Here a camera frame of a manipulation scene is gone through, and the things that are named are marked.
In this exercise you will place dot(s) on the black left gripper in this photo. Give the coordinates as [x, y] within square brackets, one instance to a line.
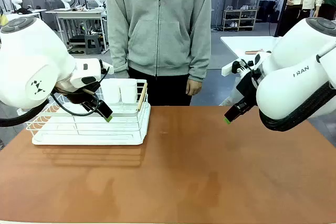
[78, 96]

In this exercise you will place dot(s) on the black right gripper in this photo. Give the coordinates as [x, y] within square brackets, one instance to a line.
[246, 87]

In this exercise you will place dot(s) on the person's left forearm grey sleeve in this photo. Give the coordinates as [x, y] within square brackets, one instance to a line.
[200, 51]

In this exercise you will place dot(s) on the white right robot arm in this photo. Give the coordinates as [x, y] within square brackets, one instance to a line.
[296, 77]

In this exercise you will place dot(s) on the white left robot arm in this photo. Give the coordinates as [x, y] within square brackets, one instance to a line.
[29, 61]

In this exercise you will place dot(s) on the person's right forearm grey sleeve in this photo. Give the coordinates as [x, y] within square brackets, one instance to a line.
[117, 51]

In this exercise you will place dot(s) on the person's left hand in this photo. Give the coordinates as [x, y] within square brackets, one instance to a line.
[193, 87]

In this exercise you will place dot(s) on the white plastic cup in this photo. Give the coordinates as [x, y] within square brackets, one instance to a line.
[111, 91]
[128, 91]

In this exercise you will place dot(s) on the white plastic drip tray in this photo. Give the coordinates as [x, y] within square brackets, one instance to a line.
[89, 140]

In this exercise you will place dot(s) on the plate with orange pattern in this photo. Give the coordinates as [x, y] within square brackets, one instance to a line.
[43, 117]

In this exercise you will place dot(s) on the wooden stick on side table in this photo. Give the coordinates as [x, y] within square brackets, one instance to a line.
[254, 52]

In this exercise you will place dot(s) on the grey plastic stool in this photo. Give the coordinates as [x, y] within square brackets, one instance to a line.
[92, 43]

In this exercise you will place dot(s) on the black braided right arm sleeve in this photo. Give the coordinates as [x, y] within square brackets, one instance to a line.
[302, 113]

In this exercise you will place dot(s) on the white side table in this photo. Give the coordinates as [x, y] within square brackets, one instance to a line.
[249, 44]

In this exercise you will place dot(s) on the wooden shoe rack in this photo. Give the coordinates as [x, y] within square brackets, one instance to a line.
[240, 19]

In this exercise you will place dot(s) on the white background work table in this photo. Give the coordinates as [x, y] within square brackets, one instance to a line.
[76, 12]

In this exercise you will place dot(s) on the person in grey hoodie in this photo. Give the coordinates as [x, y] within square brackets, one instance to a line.
[157, 24]

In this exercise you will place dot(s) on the black background chair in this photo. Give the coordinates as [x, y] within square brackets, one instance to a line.
[267, 11]

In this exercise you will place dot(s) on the white background desk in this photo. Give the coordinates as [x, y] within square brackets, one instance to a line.
[25, 14]

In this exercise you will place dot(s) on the black tripod pole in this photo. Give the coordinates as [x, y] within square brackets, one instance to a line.
[284, 1]

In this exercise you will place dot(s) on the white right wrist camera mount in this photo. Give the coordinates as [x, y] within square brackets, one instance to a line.
[232, 68]

